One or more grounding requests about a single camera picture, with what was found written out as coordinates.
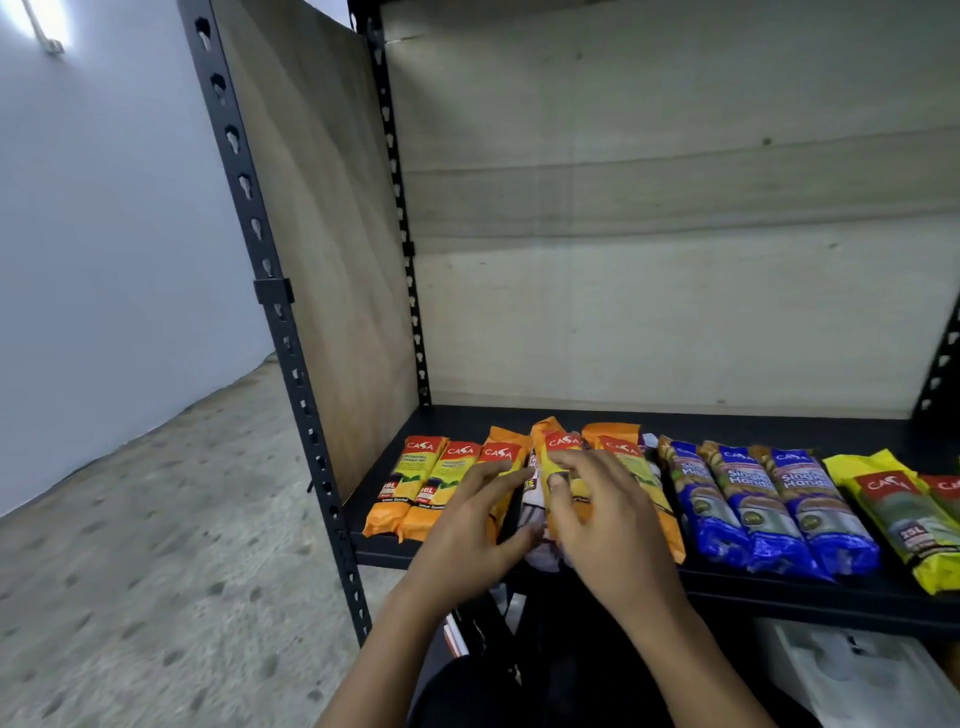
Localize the person's left hand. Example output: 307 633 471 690
405 459 547 609

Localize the person's right hand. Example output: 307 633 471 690
546 448 687 624

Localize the orange bag roll packet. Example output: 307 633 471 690
396 441 483 543
529 417 595 526
363 435 450 539
581 422 688 566
477 426 535 546

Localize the person's left forearm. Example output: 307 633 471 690
315 581 462 728

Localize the person's right forearm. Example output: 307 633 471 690
618 585 778 728

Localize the white plastic packet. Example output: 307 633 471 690
517 450 573 573

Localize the white card with red edge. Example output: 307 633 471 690
442 611 472 660

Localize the black fabric bag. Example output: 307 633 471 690
408 562 751 728

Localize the blue bag roll packet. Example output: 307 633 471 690
699 441 831 583
752 445 882 578
657 436 754 568

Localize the black shelf board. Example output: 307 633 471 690
343 405 960 639

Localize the wooden back panel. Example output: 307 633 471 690
381 0 960 420

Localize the white box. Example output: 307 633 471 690
753 616 960 728

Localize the yellow bag roll packet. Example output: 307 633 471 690
918 474 960 526
822 448 960 596

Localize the wooden side panel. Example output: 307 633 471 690
211 0 421 501

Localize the black metal shelf rack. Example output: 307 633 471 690
176 0 960 648

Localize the white tube light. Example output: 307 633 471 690
21 0 69 56

